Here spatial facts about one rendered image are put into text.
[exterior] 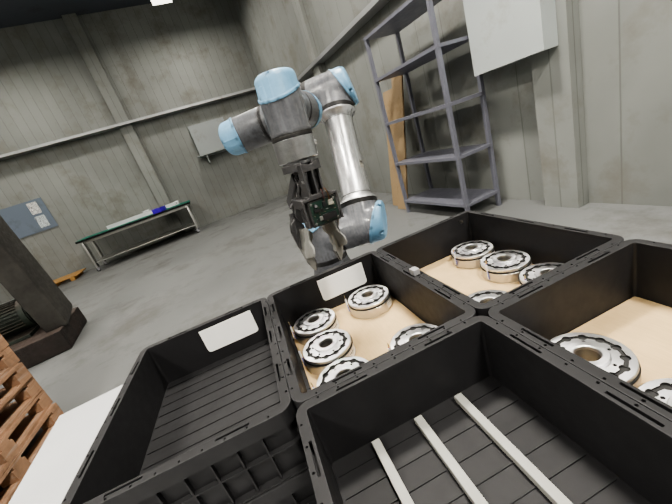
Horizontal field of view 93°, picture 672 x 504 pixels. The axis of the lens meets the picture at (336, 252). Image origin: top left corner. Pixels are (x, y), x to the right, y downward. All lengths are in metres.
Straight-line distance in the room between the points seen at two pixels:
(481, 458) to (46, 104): 11.13
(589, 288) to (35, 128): 11.15
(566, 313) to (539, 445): 0.22
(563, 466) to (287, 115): 0.60
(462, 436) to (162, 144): 10.45
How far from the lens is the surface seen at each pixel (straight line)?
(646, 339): 0.65
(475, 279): 0.82
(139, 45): 11.19
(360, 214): 0.91
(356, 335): 0.71
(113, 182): 10.76
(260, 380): 0.72
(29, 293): 4.70
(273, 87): 0.60
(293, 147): 0.58
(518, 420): 0.52
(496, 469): 0.48
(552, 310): 0.61
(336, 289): 0.83
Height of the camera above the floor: 1.23
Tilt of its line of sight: 19 degrees down
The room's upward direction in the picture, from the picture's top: 19 degrees counter-clockwise
